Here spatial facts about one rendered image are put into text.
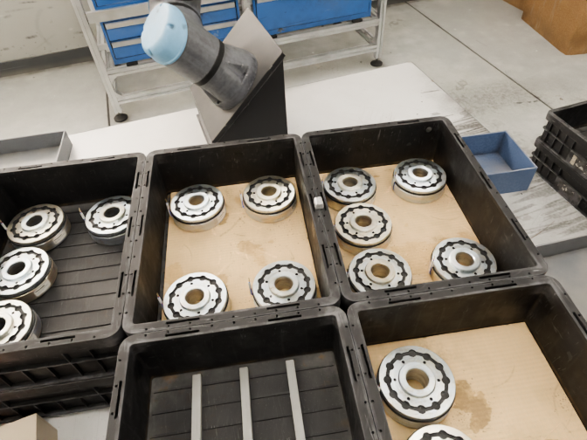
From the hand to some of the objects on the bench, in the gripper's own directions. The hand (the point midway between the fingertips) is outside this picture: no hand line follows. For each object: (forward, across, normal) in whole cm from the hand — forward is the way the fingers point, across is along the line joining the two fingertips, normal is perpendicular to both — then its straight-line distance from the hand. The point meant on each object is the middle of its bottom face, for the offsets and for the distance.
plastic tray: (+40, -111, +5) cm, 118 cm away
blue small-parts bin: (+40, +1, -40) cm, 56 cm away
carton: (+39, -105, -76) cm, 136 cm away
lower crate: (+40, -91, -48) cm, 111 cm away
